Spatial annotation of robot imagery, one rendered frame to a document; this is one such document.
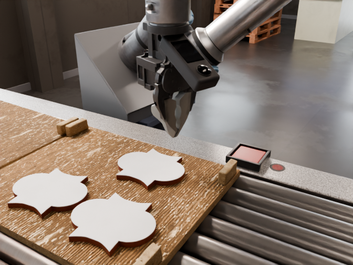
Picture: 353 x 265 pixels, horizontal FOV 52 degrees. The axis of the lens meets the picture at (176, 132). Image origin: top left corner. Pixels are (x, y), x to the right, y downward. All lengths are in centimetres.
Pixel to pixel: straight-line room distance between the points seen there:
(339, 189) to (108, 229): 44
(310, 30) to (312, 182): 624
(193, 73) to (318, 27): 637
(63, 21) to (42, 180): 391
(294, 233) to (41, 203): 42
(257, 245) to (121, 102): 62
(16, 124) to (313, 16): 626
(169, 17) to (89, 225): 35
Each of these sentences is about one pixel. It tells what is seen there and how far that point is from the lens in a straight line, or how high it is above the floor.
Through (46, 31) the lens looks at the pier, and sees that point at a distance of 416.
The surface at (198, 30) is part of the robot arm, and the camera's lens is 102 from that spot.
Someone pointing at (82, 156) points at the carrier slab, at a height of 94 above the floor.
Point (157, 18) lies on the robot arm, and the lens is 61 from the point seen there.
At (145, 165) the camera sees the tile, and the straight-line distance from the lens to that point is 72.
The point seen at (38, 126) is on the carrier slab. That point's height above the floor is 94.
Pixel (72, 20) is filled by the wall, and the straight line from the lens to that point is 463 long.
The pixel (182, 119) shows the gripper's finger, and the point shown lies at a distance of 69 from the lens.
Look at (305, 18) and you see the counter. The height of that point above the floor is 37.
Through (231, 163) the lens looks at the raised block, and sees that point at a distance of 70.
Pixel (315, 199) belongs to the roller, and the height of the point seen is 92.
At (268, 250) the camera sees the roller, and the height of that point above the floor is 91.
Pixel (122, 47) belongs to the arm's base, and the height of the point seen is 106.
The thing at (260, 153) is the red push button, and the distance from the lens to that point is 82.
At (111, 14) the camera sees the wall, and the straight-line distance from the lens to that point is 508.
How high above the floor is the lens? 131
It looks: 26 degrees down
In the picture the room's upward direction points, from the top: straight up
